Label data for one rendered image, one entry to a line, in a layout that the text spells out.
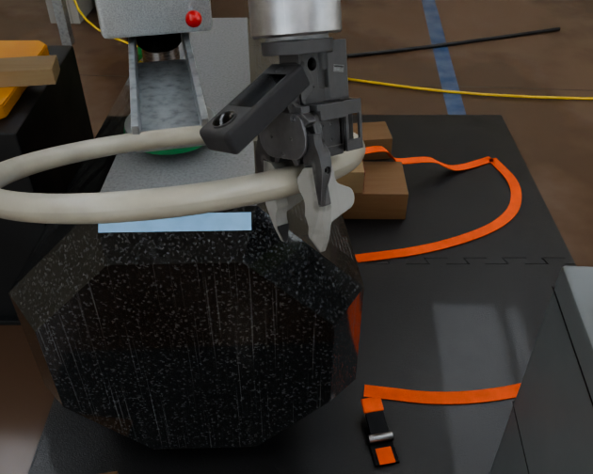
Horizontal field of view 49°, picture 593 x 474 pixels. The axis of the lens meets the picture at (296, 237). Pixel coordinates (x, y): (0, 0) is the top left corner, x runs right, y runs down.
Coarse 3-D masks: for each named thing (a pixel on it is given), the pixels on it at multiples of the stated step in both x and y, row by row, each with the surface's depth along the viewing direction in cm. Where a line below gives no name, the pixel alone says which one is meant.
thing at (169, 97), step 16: (128, 48) 127; (144, 64) 132; (160, 64) 132; (176, 64) 132; (192, 64) 121; (144, 80) 126; (160, 80) 126; (176, 80) 126; (192, 80) 117; (144, 96) 120; (160, 96) 120; (176, 96) 120; (192, 96) 120; (144, 112) 115; (160, 112) 115; (176, 112) 115; (192, 112) 115; (144, 128) 110; (160, 128) 110
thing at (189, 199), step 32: (192, 128) 105; (32, 160) 90; (64, 160) 95; (352, 160) 73; (0, 192) 66; (128, 192) 61; (160, 192) 61; (192, 192) 61; (224, 192) 62; (256, 192) 63; (288, 192) 66
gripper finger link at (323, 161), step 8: (312, 136) 62; (320, 136) 63; (312, 144) 63; (320, 144) 63; (312, 152) 63; (320, 152) 63; (328, 152) 63; (304, 160) 64; (312, 160) 63; (320, 160) 62; (328, 160) 63; (320, 168) 63; (328, 168) 64; (320, 176) 63; (328, 176) 63; (320, 184) 63; (328, 184) 64; (320, 192) 64; (328, 192) 65; (320, 200) 64; (328, 200) 65
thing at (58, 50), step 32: (64, 64) 217; (32, 96) 196; (64, 96) 217; (0, 128) 181; (32, 128) 190; (64, 128) 217; (0, 160) 185; (32, 192) 192; (64, 192) 216; (0, 224) 199; (32, 224) 200; (0, 256) 208; (0, 288) 217; (0, 320) 223
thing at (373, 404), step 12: (372, 408) 190; (372, 420) 188; (384, 420) 188; (372, 432) 186; (384, 432) 186; (372, 444) 185; (384, 444) 185; (372, 456) 183; (384, 456) 182; (396, 456) 182
